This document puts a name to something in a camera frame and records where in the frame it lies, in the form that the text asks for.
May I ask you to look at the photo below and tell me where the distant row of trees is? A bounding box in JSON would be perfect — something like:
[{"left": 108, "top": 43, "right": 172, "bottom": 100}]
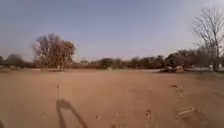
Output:
[{"left": 0, "top": 48, "right": 224, "bottom": 71}]

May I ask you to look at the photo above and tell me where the brown dirt ground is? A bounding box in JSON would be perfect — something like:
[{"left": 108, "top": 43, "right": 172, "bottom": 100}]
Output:
[{"left": 0, "top": 68, "right": 224, "bottom": 128}]

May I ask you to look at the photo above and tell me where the leafy brown tree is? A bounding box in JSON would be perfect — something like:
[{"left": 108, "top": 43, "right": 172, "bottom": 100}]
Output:
[{"left": 32, "top": 32, "right": 77, "bottom": 71}]

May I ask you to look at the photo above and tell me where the stick on ground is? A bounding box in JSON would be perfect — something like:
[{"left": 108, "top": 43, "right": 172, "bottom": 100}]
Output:
[{"left": 176, "top": 106, "right": 195, "bottom": 116}]

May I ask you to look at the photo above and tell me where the bare tall tree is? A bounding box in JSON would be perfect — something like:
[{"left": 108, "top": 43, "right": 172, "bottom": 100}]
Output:
[{"left": 192, "top": 7, "right": 224, "bottom": 72}]

